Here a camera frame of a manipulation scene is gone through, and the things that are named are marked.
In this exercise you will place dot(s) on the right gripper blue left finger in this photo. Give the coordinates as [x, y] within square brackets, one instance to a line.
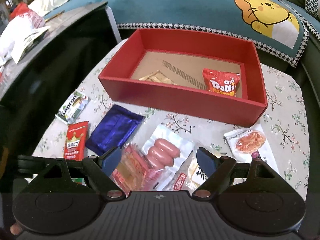
[110, 160]

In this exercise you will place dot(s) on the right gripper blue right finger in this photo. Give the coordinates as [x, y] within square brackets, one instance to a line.
[206, 161]

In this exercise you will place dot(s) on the steamed cake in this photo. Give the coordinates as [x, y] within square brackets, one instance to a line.
[196, 175]

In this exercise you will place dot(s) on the blue foil snack packet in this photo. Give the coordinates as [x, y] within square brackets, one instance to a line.
[114, 130]

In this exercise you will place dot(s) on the red crown spicy strip packet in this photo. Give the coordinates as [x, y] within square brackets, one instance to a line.
[75, 141]

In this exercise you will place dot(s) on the white noodle snack packet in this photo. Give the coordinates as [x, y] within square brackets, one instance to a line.
[249, 143]

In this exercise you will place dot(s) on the vacuum packed sausages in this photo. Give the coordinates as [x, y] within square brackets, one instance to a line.
[166, 151]

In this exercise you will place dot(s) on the green white Kapron wafer packet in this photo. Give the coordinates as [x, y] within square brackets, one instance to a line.
[72, 107]

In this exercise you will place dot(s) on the red Trolli candy bag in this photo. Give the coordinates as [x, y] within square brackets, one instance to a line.
[224, 83]

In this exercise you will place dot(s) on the gold foil snack packet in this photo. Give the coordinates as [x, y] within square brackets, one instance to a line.
[157, 77]

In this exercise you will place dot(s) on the pink pastry packet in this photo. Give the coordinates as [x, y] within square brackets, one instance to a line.
[134, 172]

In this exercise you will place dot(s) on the dark glass side table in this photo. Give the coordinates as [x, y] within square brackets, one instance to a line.
[33, 90]

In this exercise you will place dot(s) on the floral tablecloth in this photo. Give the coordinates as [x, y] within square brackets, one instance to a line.
[284, 122]

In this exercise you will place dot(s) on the red cardboard box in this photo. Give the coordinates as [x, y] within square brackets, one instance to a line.
[181, 55]

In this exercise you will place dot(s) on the papers and bags on side table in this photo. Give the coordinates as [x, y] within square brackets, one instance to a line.
[24, 28]

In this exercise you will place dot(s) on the teal lion sofa cover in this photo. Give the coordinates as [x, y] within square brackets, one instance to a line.
[273, 26]

